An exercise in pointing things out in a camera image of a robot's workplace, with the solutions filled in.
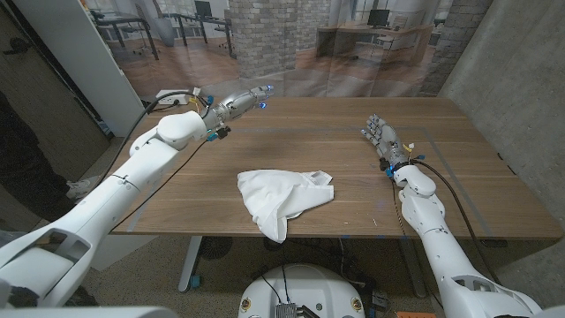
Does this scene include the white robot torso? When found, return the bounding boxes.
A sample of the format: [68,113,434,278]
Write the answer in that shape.
[237,263,366,318]

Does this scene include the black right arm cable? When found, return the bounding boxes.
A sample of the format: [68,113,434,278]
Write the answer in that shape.
[411,159,502,284]

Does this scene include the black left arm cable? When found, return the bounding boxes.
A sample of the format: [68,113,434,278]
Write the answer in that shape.
[94,90,211,187]

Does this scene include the white power strip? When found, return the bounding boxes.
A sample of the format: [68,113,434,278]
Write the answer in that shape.
[155,89,192,106]

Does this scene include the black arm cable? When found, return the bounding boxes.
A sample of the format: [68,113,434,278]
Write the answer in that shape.
[411,159,502,284]
[94,90,211,187]

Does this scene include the white cloth towel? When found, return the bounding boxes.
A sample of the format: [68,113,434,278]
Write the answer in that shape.
[237,169,335,244]

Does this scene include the white cabinet panel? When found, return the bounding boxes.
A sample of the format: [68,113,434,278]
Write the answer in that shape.
[12,0,147,138]

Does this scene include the white table leg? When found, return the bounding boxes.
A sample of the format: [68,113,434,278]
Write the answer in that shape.
[177,235,203,293]

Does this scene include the black round floor fan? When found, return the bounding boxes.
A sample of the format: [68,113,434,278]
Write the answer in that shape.
[198,236,234,261]

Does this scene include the black door handle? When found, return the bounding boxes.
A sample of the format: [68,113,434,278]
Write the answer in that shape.
[3,37,32,57]

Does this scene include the person in dark trousers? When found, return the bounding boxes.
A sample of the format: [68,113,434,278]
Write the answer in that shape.
[0,90,92,222]

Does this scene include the printed office backdrop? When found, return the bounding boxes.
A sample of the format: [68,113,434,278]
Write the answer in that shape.
[83,0,493,99]

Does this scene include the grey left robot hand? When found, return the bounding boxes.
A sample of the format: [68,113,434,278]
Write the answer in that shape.
[219,85,275,125]

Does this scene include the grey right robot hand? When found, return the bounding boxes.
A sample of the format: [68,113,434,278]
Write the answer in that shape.
[360,113,410,167]

